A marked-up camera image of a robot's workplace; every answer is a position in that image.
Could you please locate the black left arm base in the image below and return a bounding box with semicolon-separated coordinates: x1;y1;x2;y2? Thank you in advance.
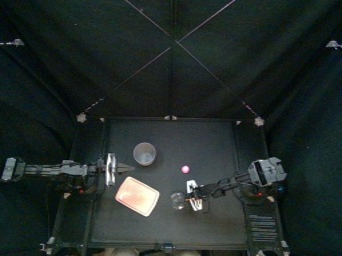
57;179;97;202

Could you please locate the pink square plate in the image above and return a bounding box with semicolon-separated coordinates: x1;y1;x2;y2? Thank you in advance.
113;176;161;218

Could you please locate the small clear glass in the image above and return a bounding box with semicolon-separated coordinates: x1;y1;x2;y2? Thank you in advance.
169;191;187;211

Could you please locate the grey plastic cup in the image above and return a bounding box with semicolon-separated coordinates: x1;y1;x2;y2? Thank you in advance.
132;142;157;167

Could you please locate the black table edge clamp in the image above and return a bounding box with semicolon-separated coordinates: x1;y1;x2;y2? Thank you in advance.
160;242;176;254

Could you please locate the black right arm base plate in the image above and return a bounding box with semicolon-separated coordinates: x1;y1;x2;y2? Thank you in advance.
239;185;282;256

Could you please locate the black vertical frame pole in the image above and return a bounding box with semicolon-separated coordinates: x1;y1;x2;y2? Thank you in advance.
168;0;177;118

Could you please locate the thin diagonal brace cord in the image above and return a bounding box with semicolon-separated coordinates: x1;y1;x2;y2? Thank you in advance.
81;0;236;116
123;0;260;118

